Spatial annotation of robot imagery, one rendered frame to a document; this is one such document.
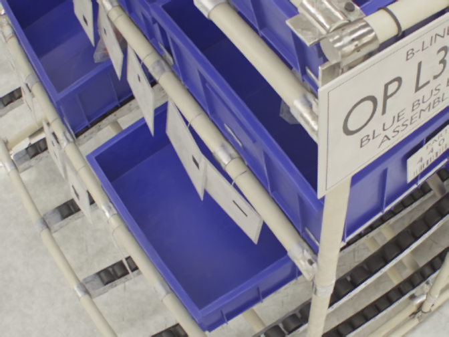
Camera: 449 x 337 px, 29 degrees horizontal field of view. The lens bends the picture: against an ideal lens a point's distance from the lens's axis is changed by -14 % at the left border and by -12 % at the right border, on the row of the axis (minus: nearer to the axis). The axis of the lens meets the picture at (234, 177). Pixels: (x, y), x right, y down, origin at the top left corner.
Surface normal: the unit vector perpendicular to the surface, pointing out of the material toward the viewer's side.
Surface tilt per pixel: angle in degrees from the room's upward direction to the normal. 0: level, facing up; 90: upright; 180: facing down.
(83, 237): 0
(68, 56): 3
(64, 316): 0
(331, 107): 90
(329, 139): 90
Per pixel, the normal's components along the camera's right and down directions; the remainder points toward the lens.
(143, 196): -0.08, -0.43
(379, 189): 0.56, 0.73
